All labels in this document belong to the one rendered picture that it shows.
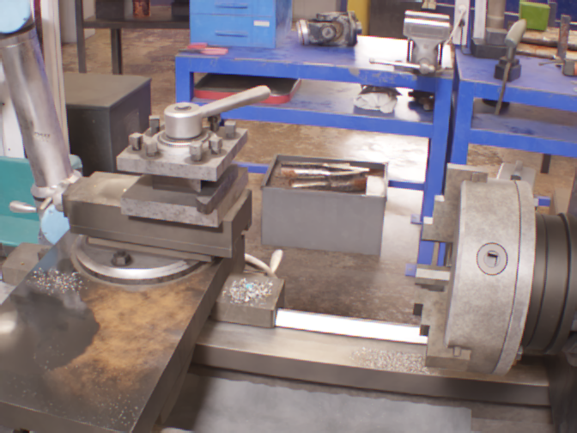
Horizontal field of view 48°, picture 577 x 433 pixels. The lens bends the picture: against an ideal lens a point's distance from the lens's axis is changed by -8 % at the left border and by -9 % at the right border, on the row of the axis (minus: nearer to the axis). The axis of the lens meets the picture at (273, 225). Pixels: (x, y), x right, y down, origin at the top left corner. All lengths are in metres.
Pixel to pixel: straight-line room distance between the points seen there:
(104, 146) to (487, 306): 1.74
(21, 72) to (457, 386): 1.25
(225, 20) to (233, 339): 1.87
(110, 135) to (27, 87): 0.60
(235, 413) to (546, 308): 0.59
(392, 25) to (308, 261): 3.72
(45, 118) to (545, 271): 1.34
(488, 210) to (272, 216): 2.25
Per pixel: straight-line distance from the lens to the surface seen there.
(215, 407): 1.21
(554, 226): 0.87
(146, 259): 1.17
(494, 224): 0.80
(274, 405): 1.21
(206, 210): 1.04
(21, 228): 2.33
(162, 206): 1.10
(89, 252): 1.21
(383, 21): 6.35
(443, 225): 0.87
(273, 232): 3.04
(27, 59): 1.77
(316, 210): 2.97
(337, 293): 2.78
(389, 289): 2.83
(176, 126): 1.10
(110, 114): 2.29
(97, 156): 2.37
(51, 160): 1.85
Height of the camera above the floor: 1.56
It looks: 29 degrees down
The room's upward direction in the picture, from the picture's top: 1 degrees clockwise
